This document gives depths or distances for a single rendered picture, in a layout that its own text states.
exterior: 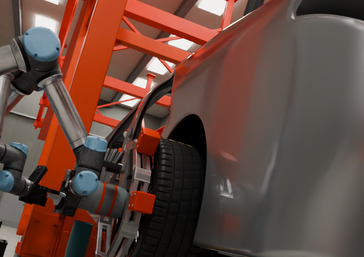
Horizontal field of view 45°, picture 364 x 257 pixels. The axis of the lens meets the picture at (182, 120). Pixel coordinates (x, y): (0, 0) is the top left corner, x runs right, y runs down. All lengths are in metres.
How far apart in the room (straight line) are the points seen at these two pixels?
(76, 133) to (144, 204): 0.35
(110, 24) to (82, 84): 0.39
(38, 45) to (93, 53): 1.02
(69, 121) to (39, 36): 0.31
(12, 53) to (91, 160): 0.42
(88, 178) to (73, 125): 0.25
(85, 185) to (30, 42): 0.48
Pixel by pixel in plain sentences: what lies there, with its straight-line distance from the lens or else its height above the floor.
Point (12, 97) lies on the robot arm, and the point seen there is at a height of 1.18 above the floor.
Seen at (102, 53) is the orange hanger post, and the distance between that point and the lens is 2.50.
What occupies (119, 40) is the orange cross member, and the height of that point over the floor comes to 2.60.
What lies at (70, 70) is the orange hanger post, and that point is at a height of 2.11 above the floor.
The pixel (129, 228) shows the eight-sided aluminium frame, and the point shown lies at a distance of 1.72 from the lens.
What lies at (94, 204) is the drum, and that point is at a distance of 1.90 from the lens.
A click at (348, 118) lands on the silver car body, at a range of 1.20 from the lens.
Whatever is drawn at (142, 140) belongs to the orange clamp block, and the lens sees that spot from 1.80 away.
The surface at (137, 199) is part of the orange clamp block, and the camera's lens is 1.63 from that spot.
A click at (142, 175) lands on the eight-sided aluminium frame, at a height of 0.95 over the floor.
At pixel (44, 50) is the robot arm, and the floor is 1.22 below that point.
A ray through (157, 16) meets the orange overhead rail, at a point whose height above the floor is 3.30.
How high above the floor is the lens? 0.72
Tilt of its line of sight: 16 degrees up
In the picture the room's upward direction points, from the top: 13 degrees clockwise
